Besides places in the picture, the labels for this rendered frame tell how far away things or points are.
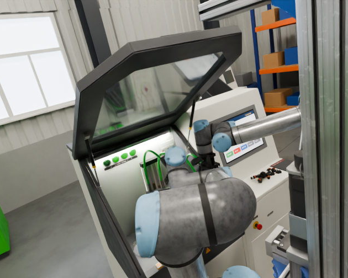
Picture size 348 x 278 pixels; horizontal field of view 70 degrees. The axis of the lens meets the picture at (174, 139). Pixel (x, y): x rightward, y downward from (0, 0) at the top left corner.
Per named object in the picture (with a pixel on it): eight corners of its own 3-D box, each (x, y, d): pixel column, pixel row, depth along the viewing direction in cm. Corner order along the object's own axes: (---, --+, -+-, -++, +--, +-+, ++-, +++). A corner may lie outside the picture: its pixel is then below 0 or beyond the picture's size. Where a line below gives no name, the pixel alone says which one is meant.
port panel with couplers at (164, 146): (169, 185, 179) (160, 145, 170) (167, 183, 182) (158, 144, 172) (184, 177, 185) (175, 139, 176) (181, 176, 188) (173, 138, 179)
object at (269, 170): (262, 186, 166) (261, 178, 164) (249, 181, 175) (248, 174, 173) (282, 172, 177) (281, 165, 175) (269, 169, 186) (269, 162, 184)
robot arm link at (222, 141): (357, 121, 82) (216, 160, 99) (343, 113, 92) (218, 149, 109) (349, 89, 79) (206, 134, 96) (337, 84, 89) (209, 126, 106)
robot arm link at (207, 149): (193, 144, 118) (205, 139, 122) (194, 153, 120) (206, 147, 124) (203, 147, 112) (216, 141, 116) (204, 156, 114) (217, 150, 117)
